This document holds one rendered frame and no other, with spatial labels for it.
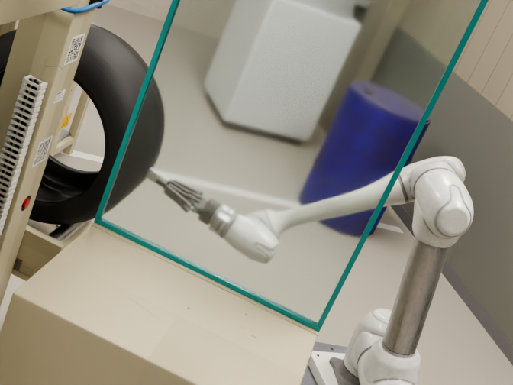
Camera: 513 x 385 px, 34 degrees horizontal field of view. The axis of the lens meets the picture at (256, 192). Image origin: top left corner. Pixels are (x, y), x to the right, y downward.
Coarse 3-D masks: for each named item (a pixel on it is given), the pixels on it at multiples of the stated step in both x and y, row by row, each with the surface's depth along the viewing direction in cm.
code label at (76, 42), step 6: (78, 36) 205; (84, 36) 209; (72, 42) 203; (78, 42) 207; (72, 48) 205; (78, 48) 209; (72, 54) 207; (78, 54) 211; (66, 60) 205; (72, 60) 208
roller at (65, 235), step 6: (84, 222) 259; (60, 228) 247; (66, 228) 248; (72, 228) 250; (78, 228) 255; (54, 234) 243; (60, 234) 244; (66, 234) 247; (72, 234) 251; (60, 240) 243
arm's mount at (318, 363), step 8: (312, 352) 286; (320, 352) 287; (328, 352) 289; (312, 360) 283; (320, 360) 283; (328, 360) 285; (312, 368) 282; (320, 368) 279; (328, 368) 280; (320, 376) 276; (328, 376) 276; (320, 384) 275; (328, 384) 272; (336, 384) 274
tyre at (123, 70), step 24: (0, 48) 230; (96, 48) 229; (120, 48) 239; (0, 72) 233; (96, 72) 226; (120, 72) 230; (144, 72) 243; (96, 96) 227; (120, 96) 228; (120, 120) 228; (120, 144) 230; (48, 168) 269; (72, 168) 270; (48, 192) 265; (72, 192) 267; (96, 192) 237; (48, 216) 243; (72, 216) 242
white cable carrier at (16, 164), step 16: (32, 96) 201; (16, 112) 205; (32, 112) 203; (16, 128) 205; (32, 128) 207; (16, 144) 209; (0, 160) 209; (16, 160) 208; (0, 176) 212; (16, 176) 211; (0, 192) 212; (0, 208) 215; (0, 224) 216
